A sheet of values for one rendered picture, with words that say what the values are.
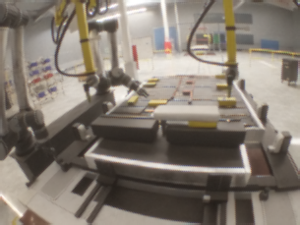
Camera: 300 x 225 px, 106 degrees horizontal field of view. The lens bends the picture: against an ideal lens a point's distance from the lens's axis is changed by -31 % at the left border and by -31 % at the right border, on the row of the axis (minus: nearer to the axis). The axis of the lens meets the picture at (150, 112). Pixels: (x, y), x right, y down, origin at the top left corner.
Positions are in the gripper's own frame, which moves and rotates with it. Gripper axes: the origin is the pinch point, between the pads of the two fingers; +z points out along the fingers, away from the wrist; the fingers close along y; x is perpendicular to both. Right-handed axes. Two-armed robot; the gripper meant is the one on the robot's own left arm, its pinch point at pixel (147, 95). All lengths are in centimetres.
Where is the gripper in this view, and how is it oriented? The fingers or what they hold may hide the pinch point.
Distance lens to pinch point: 146.5
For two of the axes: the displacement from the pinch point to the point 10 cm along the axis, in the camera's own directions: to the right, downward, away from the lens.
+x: -5.2, 6.8, 5.2
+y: 3.0, -4.3, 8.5
